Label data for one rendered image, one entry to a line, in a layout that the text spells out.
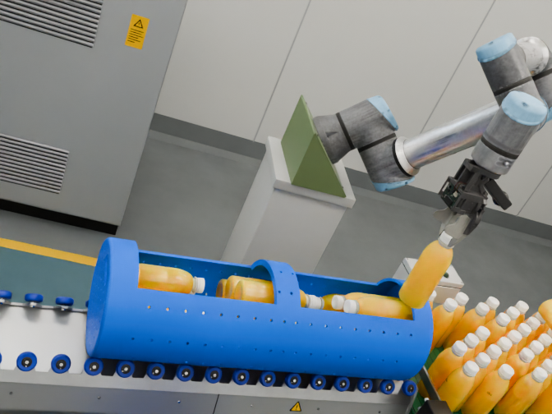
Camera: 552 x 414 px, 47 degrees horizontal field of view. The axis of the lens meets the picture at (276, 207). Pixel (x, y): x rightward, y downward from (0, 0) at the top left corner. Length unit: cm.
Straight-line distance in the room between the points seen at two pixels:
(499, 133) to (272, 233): 121
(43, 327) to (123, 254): 34
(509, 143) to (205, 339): 81
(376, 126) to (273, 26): 206
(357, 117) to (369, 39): 212
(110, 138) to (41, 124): 32
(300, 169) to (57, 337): 102
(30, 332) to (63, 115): 162
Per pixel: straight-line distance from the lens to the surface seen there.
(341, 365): 171
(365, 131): 233
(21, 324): 172
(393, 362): 177
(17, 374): 162
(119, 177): 328
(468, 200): 149
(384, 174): 233
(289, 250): 249
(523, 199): 551
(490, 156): 146
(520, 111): 143
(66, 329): 173
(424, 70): 461
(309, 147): 221
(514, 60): 156
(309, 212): 239
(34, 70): 308
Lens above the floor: 219
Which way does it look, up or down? 31 degrees down
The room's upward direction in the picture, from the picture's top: 24 degrees clockwise
